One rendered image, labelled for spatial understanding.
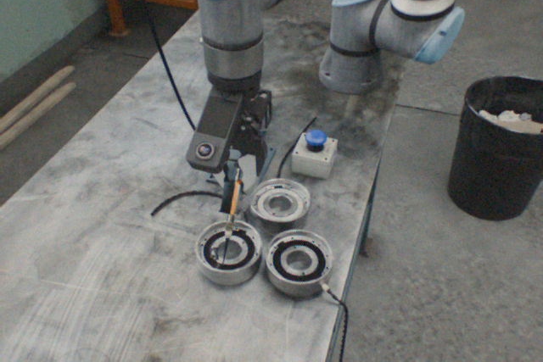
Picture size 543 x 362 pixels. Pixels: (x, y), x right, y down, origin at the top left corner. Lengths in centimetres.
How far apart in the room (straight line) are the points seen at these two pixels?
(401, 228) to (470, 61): 128
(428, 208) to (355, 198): 119
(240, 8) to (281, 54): 77
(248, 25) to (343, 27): 58
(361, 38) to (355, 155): 26
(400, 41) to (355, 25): 10
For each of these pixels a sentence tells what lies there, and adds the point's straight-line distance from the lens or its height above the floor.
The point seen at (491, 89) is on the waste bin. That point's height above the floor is 39.
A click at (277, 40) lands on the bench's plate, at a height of 80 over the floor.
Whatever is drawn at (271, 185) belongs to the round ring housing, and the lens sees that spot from 97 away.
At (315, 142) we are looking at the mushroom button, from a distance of 100.
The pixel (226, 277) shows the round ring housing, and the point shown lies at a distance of 84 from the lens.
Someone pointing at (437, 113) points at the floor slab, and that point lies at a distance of 267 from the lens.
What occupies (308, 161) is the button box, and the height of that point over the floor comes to 84.
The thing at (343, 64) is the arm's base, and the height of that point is 86.
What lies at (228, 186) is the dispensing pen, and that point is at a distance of 80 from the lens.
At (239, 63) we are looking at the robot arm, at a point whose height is 116.
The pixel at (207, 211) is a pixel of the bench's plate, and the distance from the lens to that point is 97.
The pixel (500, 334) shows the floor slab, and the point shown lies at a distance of 190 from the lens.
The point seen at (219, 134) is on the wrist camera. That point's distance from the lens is 68.
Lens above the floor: 150
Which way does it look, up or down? 41 degrees down
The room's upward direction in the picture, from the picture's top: straight up
